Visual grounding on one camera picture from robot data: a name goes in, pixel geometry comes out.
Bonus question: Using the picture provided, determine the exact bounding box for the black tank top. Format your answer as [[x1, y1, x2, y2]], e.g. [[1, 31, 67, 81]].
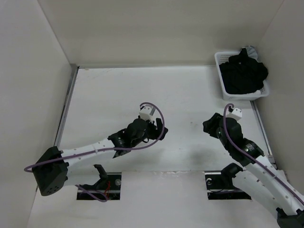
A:
[[219, 47, 268, 95]]

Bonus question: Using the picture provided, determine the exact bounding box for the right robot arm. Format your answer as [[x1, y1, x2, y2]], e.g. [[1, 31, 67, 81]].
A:
[[202, 113, 304, 228]]

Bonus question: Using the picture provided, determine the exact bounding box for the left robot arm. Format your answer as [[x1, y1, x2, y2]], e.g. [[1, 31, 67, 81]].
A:
[[31, 117, 168, 196]]

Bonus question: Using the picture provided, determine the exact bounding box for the grey tank top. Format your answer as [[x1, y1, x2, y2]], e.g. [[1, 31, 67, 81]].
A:
[[245, 46, 258, 61]]

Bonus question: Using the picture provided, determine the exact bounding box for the white plastic basket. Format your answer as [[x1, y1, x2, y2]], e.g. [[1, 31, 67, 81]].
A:
[[214, 50, 270, 101]]

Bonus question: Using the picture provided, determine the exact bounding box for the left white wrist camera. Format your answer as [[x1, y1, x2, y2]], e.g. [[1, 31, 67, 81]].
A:
[[139, 105, 155, 122]]

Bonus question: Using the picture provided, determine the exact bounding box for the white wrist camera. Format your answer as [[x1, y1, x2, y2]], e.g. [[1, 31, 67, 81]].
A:
[[226, 106, 242, 121], [139, 105, 155, 122]]

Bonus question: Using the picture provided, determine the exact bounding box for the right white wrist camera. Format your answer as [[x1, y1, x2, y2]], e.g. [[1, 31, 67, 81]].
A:
[[226, 106, 242, 121]]

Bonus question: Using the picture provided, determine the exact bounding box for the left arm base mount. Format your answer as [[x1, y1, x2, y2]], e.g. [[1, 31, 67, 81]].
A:
[[76, 164, 122, 202]]

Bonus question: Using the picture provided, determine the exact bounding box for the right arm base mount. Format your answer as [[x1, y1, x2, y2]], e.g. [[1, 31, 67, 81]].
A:
[[205, 163, 251, 200]]

